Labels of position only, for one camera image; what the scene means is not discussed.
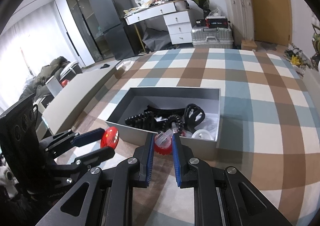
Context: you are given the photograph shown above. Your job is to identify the black red box on suitcase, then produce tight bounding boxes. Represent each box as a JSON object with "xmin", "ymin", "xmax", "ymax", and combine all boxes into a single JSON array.
[{"xmin": 196, "ymin": 16, "xmax": 229, "ymax": 29}]

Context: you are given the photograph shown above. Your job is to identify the grey cardboard box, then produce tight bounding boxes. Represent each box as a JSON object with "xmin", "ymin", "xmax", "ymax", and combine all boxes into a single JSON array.
[{"xmin": 106, "ymin": 87, "xmax": 220, "ymax": 160}]

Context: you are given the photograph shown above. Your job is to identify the white pin badge back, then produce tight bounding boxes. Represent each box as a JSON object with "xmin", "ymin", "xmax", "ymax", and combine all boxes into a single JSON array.
[{"xmin": 191, "ymin": 129, "xmax": 215, "ymax": 141}]

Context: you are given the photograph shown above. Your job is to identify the silver suitcase lying flat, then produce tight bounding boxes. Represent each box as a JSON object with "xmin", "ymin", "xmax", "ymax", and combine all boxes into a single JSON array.
[{"xmin": 191, "ymin": 27, "xmax": 234, "ymax": 49}]

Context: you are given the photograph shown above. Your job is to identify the plaid bed sheet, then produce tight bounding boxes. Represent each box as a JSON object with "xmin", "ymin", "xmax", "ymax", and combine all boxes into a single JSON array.
[{"xmin": 49, "ymin": 47, "xmax": 318, "ymax": 226}]

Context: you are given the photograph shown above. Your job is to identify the pile of dark clothes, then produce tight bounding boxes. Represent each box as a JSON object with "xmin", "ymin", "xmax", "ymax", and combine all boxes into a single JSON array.
[{"xmin": 19, "ymin": 56, "xmax": 71, "ymax": 102}]

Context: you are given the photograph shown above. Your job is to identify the small cardboard box on floor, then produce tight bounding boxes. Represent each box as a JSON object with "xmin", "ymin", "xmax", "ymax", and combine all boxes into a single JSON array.
[{"xmin": 241, "ymin": 39, "xmax": 258, "ymax": 51}]

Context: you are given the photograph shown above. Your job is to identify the grey bed frame edge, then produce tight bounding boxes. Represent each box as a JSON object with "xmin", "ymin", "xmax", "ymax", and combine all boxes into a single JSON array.
[{"xmin": 42, "ymin": 66, "xmax": 116, "ymax": 135}]

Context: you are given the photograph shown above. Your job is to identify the red China pin badge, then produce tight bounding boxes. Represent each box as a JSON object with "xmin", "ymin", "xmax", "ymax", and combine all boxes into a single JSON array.
[{"xmin": 100, "ymin": 126, "xmax": 120, "ymax": 150}]

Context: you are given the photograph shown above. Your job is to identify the shoe rack with shoes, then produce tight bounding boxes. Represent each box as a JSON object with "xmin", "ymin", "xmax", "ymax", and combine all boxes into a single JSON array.
[{"xmin": 311, "ymin": 12, "xmax": 319, "ymax": 69}]

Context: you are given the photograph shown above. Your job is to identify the white upright suitcase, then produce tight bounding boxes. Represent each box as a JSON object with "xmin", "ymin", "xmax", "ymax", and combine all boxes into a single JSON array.
[{"xmin": 225, "ymin": 0, "xmax": 254, "ymax": 46}]

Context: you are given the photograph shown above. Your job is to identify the black refrigerator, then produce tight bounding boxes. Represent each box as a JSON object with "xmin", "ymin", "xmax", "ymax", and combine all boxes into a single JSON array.
[{"xmin": 89, "ymin": 0, "xmax": 142, "ymax": 60}]

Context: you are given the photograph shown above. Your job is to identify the glass door cabinet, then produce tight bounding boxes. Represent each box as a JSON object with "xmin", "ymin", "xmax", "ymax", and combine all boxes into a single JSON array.
[{"xmin": 55, "ymin": 0, "xmax": 103, "ymax": 67}]

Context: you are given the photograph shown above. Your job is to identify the white desk with drawers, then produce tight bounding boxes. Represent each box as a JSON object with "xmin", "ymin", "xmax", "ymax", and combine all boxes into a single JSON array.
[{"xmin": 124, "ymin": 0, "xmax": 195, "ymax": 45}]

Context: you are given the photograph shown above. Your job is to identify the green flower bouquet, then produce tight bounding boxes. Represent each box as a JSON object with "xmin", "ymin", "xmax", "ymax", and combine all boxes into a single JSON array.
[{"xmin": 191, "ymin": 0, "xmax": 211, "ymax": 18}]

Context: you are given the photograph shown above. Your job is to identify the wooden door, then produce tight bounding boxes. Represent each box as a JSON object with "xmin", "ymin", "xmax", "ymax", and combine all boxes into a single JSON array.
[{"xmin": 252, "ymin": 0, "xmax": 292, "ymax": 46}]

